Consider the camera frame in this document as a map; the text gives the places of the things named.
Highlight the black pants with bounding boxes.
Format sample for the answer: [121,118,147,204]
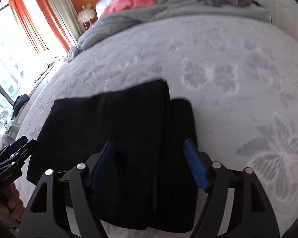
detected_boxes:
[27,80,198,233]

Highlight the left hand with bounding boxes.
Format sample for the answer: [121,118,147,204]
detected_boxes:
[0,183,25,223]

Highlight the grey knit garment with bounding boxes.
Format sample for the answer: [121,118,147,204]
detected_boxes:
[1,120,21,147]

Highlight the dark blue folded garment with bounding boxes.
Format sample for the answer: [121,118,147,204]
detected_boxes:
[13,94,30,117]

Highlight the grey butterfly bedspread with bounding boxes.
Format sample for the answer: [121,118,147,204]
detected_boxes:
[19,15,298,234]

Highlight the orange curtain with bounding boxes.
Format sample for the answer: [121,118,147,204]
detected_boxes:
[8,0,74,55]

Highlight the white feather table lamp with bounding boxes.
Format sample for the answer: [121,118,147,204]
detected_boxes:
[77,3,96,29]

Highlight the grey duvet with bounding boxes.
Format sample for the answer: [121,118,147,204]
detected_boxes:
[66,0,270,61]

